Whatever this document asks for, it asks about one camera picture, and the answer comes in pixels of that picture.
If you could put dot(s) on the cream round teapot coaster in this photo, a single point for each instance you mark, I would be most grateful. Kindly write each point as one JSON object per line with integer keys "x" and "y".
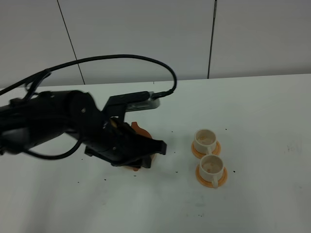
{"x": 153, "y": 157}

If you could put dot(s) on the near white teacup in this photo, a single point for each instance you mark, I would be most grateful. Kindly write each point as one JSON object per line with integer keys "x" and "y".
{"x": 211, "y": 169}

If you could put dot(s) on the near orange saucer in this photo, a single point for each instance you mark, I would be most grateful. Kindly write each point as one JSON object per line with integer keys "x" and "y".
{"x": 221, "y": 181}

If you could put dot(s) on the far orange saucer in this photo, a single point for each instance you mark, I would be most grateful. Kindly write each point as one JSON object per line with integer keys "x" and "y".
{"x": 199, "y": 155}

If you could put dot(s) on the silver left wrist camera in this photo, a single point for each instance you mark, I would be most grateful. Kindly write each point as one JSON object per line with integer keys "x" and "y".
{"x": 117, "y": 106}

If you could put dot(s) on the white teacup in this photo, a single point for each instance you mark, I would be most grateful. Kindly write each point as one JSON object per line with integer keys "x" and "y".
{"x": 211, "y": 169}
{"x": 205, "y": 141}

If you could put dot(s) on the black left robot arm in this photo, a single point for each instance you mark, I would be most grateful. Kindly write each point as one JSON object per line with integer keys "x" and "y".
{"x": 25, "y": 124}

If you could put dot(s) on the far white teacup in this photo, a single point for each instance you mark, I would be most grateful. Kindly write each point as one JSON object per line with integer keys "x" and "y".
{"x": 205, "y": 141}

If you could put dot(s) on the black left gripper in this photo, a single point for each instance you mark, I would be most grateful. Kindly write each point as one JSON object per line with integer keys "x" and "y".
{"x": 117, "y": 143}

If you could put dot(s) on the brown clay teapot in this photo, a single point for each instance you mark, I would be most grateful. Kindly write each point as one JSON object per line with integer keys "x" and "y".
{"x": 143, "y": 132}

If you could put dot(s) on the orange saucer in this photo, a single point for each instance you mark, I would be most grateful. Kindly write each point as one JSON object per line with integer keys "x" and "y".
{"x": 199, "y": 155}
{"x": 221, "y": 181}

